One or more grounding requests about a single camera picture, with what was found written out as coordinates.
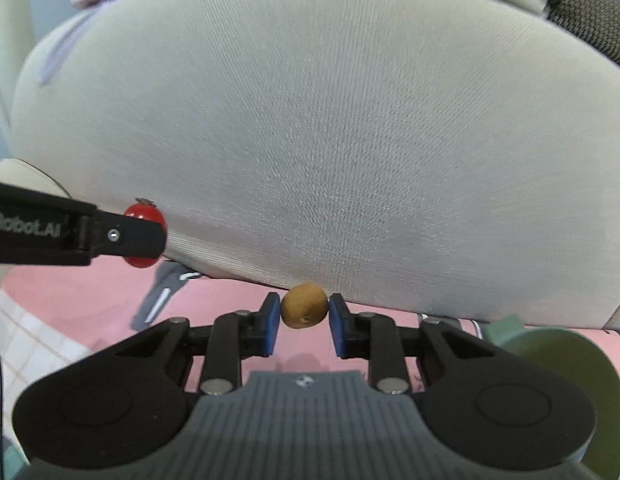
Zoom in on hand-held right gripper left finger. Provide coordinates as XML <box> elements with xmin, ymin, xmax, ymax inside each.
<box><xmin>114</xmin><ymin>292</ymin><xmax>281</xmax><ymax>395</ymax></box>

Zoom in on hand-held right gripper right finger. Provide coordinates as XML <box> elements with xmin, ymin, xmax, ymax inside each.
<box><xmin>328</xmin><ymin>294</ymin><xmax>497</xmax><ymax>395</ymax></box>

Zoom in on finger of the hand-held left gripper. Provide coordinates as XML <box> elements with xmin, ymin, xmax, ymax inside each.
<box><xmin>78</xmin><ymin>209</ymin><xmax>169</xmax><ymax>261</ymax></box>

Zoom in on red cherry tomato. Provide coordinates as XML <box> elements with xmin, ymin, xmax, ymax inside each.
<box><xmin>124</xmin><ymin>199</ymin><xmax>167</xmax><ymax>269</ymax></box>

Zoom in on brown longan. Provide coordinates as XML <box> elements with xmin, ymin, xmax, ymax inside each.
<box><xmin>281</xmin><ymin>282</ymin><xmax>329</xmax><ymax>330</ymax></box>

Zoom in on green bowl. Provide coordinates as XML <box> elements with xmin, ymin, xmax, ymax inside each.
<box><xmin>482</xmin><ymin>312</ymin><xmax>620</xmax><ymax>480</ymax></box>

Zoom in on pink printed blanket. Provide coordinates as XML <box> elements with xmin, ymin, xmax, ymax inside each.
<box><xmin>0</xmin><ymin>259</ymin><xmax>620</xmax><ymax>480</ymax></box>

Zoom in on grey sofa back cushion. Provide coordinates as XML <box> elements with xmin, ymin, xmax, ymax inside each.
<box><xmin>8</xmin><ymin>0</ymin><xmax>620</xmax><ymax>329</ymax></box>

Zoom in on dark mesh chair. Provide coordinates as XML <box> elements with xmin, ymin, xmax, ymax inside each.
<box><xmin>546</xmin><ymin>0</ymin><xmax>620</xmax><ymax>73</ymax></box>

